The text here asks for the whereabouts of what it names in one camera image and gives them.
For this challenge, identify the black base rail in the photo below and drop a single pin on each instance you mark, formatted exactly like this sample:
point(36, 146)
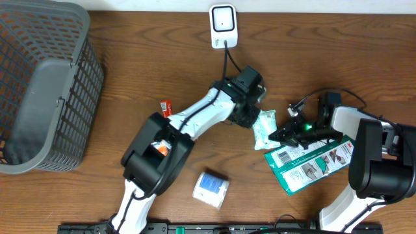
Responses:
point(165, 228)

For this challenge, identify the grey plastic basket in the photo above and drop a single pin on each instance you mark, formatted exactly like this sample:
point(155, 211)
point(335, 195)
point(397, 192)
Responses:
point(51, 81)

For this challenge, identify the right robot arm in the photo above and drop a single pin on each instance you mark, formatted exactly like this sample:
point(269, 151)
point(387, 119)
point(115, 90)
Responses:
point(382, 168)

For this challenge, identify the white barcode scanner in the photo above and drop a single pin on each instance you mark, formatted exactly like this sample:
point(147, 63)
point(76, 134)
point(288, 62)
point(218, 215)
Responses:
point(223, 26)

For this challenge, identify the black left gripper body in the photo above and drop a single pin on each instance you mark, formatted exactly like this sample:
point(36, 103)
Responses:
point(247, 116)

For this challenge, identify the light blue wipes pack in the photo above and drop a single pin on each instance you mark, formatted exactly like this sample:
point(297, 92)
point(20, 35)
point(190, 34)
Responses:
point(264, 125)

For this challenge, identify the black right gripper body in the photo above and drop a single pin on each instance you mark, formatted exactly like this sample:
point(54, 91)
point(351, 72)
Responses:
point(310, 131)

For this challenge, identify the red stick sachet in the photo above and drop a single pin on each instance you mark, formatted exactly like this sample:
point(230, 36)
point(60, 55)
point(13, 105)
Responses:
point(166, 106)

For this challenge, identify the blue white packet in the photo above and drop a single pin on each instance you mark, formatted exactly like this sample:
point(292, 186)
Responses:
point(210, 189)

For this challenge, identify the orange tissue packet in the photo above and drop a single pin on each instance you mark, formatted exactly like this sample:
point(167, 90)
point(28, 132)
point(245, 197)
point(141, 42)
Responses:
point(162, 146)

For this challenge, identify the green white 3M package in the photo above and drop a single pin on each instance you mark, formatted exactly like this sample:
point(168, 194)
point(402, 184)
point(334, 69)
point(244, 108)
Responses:
point(298, 168)

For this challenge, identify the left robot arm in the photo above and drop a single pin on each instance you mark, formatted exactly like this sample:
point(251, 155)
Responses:
point(158, 152)

